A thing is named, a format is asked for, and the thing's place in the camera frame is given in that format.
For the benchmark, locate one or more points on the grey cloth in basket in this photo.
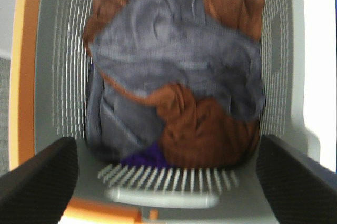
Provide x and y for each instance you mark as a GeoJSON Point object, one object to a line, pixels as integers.
{"type": "Point", "coordinates": [173, 61]}

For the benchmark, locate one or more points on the brown cloth in basket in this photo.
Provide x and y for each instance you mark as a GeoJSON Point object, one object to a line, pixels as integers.
{"type": "Point", "coordinates": [208, 129]}

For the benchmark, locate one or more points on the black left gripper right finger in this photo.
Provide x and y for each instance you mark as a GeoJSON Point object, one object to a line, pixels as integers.
{"type": "Point", "coordinates": [297, 188]}

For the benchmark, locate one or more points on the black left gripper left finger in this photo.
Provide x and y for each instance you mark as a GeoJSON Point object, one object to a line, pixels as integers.
{"type": "Point", "coordinates": [39, 190]}

